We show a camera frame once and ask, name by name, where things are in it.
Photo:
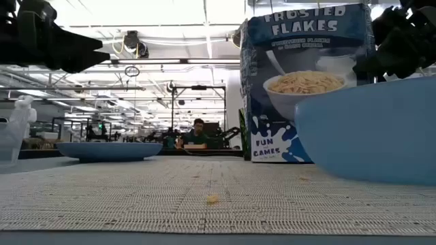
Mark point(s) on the beige woven placemat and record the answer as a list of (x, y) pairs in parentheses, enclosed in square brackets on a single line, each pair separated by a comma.
[(170, 204)]

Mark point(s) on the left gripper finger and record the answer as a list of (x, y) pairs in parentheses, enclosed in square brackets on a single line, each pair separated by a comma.
[(75, 42), (81, 61)]

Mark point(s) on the white column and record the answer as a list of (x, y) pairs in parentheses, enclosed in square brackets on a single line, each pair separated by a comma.
[(233, 102)]

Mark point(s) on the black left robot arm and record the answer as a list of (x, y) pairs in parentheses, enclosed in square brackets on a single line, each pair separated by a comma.
[(7, 34)]

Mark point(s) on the black background robot arm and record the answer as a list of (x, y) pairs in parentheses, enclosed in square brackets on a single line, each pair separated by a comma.
[(230, 132)]

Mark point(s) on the person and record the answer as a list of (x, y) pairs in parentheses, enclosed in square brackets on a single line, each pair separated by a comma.
[(197, 136)]

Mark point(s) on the blue plate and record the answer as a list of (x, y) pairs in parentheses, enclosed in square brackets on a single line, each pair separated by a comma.
[(109, 151)]

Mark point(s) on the large yellow cereal flake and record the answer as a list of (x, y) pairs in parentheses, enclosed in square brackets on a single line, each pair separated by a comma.
[(213, 199)]

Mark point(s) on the black background frame stand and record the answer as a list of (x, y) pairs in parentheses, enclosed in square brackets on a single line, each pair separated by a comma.
[(198, 87)]

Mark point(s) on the blue bowl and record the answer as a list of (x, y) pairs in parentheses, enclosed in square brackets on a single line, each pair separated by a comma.
[(374, 136)]

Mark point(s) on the long overhead light bar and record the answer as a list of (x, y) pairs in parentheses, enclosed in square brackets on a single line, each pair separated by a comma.
[(153, 61)]

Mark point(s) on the blue frosted flakes cereal box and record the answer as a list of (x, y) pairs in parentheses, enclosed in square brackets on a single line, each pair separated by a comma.
[(299, 61)]

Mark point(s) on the black table frame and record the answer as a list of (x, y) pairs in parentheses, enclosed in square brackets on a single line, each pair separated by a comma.
[(204, 153)]

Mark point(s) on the clear plastic container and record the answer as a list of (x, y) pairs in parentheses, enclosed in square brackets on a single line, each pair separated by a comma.
[(8, 146)]

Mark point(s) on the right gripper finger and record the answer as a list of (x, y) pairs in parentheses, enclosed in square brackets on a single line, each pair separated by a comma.
[(393, 25), (398, 59)]

